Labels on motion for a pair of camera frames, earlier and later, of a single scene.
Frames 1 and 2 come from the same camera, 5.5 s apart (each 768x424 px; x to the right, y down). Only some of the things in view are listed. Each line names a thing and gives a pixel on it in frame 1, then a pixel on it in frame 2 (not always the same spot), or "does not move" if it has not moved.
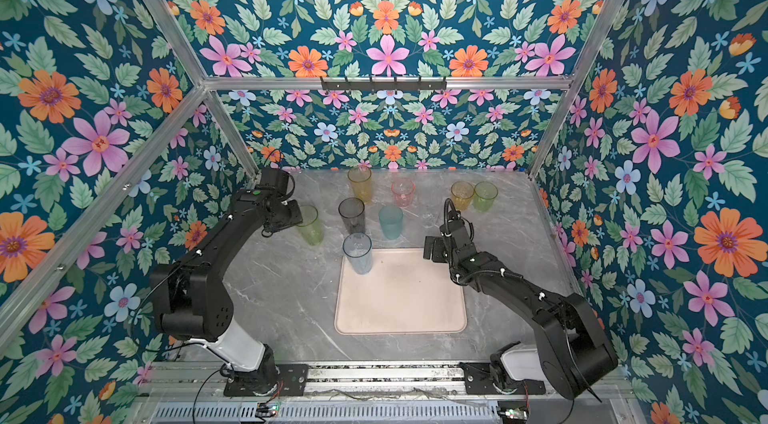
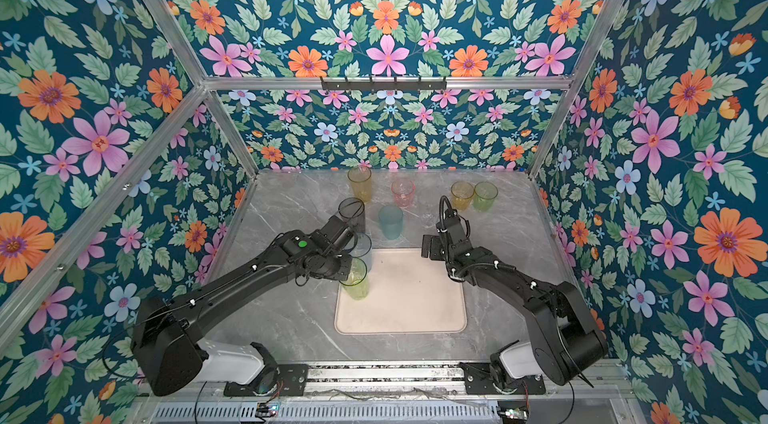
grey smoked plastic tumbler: x=352 y=211 does not move
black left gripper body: x=288 y=214 → x=337 y=266
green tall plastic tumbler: x=310 y=227 → x=355 y=287
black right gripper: x=438 y=243 does not move
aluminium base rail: x=372 y=394 does not move
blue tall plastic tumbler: x=358 y=248 does not move
